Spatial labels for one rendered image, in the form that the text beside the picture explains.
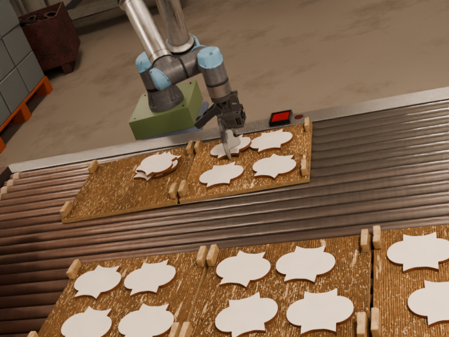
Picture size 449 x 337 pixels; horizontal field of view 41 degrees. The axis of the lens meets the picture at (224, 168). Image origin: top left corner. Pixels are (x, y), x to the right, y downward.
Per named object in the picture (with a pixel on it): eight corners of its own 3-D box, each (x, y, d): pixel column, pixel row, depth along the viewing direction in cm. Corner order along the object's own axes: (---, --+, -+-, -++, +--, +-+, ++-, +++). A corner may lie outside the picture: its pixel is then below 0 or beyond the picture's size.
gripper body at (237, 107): (244, 129, 196) (234, 96, 190) (219, 134, 198) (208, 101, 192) (246, 118, 202) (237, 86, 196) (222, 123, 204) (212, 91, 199)
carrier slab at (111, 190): (97, 167, 229) (95, 164, 228) (198, 148, 217) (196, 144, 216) (63, 223, 200) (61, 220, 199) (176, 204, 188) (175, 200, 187)
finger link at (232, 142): (241, 155, 194) (237, 127, 195) (224, 158, 196) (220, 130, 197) (244, 156, 197) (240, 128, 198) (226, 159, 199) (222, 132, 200)
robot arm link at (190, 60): (176, 53, 200) (183, 61, 191) (206, 39, 202) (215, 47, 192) (184, 73, 204) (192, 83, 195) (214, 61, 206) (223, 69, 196)
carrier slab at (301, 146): (200, 147, 217) (199, 144, 216) (313, 125, 206) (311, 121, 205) (180, 204, 188) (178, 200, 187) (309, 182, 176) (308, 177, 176)
